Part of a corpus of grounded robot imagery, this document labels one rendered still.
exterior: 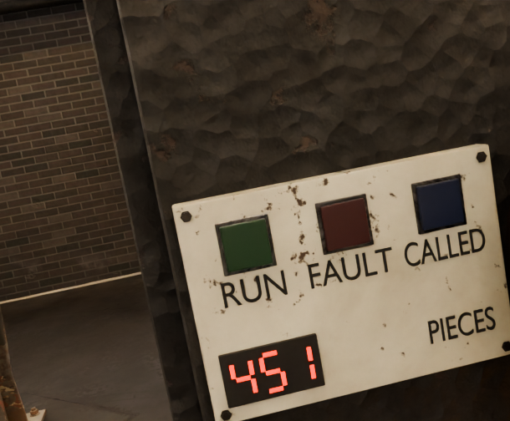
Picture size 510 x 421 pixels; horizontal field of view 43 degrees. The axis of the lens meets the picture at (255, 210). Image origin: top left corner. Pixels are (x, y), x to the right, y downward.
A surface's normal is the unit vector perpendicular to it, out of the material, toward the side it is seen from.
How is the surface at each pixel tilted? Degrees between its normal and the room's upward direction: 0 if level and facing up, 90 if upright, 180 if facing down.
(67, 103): 90
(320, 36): 90
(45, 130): 90
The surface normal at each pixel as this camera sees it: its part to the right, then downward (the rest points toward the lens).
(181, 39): 0.15, 0.11
